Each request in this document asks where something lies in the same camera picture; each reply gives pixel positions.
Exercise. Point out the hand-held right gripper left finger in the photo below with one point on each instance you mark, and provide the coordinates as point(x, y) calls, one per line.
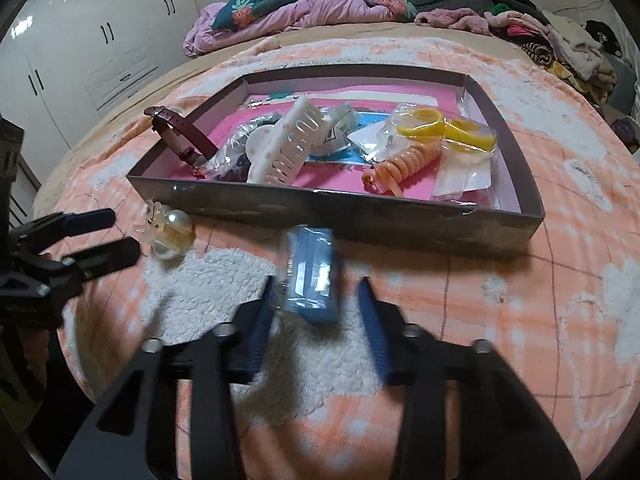
point(262, 325)

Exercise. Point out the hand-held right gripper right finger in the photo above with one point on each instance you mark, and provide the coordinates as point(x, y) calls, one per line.
point(375, 330)

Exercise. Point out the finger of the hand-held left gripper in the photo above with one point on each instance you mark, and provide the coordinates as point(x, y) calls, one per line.
point(110, 257)
point(85, 222)

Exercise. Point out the pearl hair clip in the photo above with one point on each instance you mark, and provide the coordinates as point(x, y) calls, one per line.
point(172, 232)

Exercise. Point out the blue packet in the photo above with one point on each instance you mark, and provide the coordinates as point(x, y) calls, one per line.
point(312, 270)

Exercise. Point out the cardboard box with pink lining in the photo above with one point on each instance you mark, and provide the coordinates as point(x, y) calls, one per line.
point(350, 220)

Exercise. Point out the clear bag of dark jewelry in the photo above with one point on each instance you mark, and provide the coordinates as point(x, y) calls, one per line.
point(235, 150)

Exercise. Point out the small clear bag white card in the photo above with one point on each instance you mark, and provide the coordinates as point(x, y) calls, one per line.
point(465, 177)

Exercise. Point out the white hair claw clip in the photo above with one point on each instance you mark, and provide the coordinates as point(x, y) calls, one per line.
point(285, 145)

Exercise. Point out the clear bag with earrings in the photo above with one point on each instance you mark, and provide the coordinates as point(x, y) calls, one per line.
point(375, 142)

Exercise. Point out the green and white trinket bag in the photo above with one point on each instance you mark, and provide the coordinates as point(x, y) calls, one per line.
point(345, 119)

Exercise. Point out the peach plaid fleece blanket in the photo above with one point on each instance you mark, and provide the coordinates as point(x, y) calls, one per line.
point(500, 310)

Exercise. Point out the white wardrobe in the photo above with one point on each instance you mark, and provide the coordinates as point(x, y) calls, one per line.
point(100, 35)

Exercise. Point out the pink floral quilt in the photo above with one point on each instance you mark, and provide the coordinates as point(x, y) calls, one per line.
point(310, 10)

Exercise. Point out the pink fuzzy garment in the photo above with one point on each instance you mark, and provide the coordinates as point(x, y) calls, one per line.
point(455, 21)

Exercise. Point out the pile of clothes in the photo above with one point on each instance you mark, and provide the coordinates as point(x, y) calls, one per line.
point(560, 45)

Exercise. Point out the grey cushion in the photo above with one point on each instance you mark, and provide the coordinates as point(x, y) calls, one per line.
point(625, 85)

